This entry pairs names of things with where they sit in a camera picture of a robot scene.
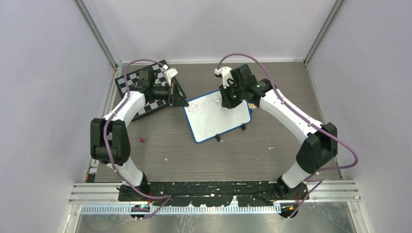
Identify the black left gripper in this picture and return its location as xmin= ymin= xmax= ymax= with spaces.
xmin=151 ymin=82 xmax=189 ymax=107

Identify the blue framed whiteboard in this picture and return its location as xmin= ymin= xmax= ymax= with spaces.
xmin=183 ymin=90 xmax=252 ymax=143

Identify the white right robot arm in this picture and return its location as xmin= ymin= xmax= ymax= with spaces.
xmin=214 ymin=64 xmax=338 ymax=199

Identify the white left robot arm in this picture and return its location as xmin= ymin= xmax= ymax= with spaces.
xmin=90 ymin=67 xmax=189 ymax=201

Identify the black white chessboard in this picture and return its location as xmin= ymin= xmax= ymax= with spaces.
xmin=115 ymin=60 xmax=186 ymax=121

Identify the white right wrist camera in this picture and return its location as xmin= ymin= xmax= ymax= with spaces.
xmin=214 ymin=67 xmax=234 ymax=89

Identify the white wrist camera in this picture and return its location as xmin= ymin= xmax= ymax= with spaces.
xmin=214 ymin=67 xmax=234 ymax=89
xmin=164 ymin=67 xmax=178 ymax=86

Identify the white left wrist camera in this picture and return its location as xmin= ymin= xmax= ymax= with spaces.
xmin=164 ymin=67 xmax=178 ymax=86

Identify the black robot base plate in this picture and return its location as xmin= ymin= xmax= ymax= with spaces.
xmin=117 ymin=181 xmax=308 ymax=207

